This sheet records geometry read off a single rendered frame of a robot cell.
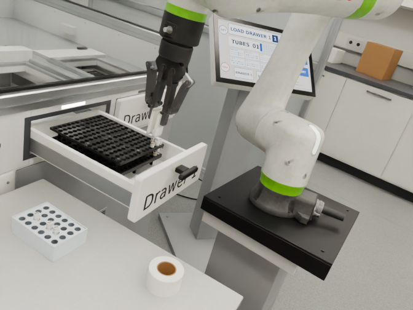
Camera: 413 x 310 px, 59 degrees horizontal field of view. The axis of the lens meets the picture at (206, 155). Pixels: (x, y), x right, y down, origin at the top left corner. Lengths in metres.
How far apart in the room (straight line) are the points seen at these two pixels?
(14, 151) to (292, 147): 0.66
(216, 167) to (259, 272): 0.89
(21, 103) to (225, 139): 1.09
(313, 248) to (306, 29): 0.57
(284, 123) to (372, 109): 2.70
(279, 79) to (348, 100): 2.62
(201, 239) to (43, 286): 1.44
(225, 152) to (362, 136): 2.07
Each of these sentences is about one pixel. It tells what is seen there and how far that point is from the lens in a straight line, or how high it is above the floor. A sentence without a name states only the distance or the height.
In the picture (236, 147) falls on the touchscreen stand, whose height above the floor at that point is 0.62.
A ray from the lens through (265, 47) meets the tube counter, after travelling 1.72.
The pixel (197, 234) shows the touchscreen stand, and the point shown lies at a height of 0.08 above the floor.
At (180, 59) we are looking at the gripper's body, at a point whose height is 1.14.
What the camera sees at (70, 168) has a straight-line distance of 0.90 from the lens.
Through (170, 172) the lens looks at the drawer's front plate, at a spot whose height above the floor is 0.90.
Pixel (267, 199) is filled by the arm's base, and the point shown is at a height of 0.83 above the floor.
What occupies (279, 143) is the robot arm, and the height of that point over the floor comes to 0.99.
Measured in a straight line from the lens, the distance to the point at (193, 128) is 2.82.
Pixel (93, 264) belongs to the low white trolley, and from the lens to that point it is 0.79.
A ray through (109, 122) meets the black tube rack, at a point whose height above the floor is 0.90.
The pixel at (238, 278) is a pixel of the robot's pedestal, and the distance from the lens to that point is 1.11.
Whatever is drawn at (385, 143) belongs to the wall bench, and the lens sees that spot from 3.67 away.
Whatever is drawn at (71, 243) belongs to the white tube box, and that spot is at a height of 0.78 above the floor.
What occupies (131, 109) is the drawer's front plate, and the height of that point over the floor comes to 0.89.
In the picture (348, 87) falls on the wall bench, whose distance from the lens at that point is 3.64.
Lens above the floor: 1.30
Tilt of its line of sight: 24 degrees down
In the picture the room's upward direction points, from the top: 15 degrees clockwise
